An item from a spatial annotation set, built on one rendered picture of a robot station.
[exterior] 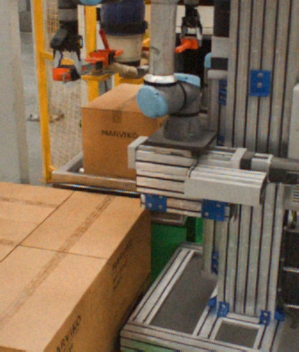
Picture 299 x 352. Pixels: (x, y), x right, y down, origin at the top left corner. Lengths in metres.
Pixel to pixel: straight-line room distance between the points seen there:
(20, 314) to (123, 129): 1.18
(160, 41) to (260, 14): 0.41
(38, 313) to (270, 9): 1.32
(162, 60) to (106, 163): 1.13
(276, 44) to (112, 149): 1.13
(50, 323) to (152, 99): 0.81
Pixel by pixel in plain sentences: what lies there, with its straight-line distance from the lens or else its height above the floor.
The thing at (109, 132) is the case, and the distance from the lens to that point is 2.88.
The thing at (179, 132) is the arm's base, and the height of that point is 1.07.
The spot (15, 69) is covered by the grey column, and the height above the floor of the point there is 0.97.
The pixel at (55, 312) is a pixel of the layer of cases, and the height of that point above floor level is 0.54.
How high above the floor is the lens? 1.69
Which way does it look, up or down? 20 degrees down
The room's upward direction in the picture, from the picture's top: straight up
